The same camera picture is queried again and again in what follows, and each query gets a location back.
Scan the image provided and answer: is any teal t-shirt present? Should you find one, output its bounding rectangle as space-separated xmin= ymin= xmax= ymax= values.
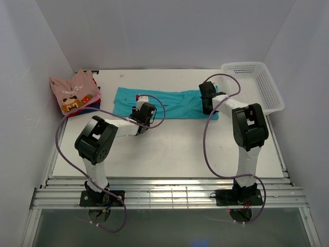
xmin=113 ymin=87 xmax=208 ymax=119

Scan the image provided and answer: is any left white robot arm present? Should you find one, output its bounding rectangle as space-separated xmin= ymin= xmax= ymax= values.
xmin=75 ymin=102 xmax=156 ymax=206

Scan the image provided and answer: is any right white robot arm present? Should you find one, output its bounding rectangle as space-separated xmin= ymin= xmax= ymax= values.
xmin=199 ymin=81 xmax=269 ymax=206

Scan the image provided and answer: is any red folded t-shirt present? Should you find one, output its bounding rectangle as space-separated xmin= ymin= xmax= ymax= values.
xmin=62 ymin=76 xmax=101 ymax=117

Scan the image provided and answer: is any blue folded t-shirt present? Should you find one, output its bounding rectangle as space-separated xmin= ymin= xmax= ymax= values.
xmin=69 ymin=86 xmax=101 ymax=117

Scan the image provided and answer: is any pink folded t-shirt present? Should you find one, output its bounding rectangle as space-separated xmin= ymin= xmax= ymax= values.
xmin=80 ymin=90 xmax=101 ymax=107

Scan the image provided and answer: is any white plastic basket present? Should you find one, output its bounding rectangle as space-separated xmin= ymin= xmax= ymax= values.
xmin=221 ymin=62 xmax=285 ymax=115

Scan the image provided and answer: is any beige folded t-shirt with print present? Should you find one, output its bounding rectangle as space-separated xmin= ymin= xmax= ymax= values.
xmin=49 ymin=69 xmax=94 ymax=115

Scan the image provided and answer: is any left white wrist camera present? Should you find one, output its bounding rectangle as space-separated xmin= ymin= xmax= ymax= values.
xmin=136 ymin=94 xmax=149 ymax=111

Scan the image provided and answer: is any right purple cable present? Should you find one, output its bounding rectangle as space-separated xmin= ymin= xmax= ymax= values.
xmin=202 ymin=74 xmax=266 ymax=225

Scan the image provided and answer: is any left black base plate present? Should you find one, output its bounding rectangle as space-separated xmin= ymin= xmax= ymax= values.
xmin=79 ymin=190 xmax=125 ymax=207

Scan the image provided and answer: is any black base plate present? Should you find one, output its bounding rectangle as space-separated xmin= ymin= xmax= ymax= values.
xmin=79 ymin=190 xmax=125 ymax=207
xmin=209 ymin=189 xmax=263 ymax=206

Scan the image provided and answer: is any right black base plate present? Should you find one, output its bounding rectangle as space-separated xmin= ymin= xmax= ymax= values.
xmin=209 ymin=189 xmax=263 ymax=206

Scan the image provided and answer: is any aluminium rail frame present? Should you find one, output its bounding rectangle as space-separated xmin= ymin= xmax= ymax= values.
xmin=24 ymin=113 xmax=322 ymax=247

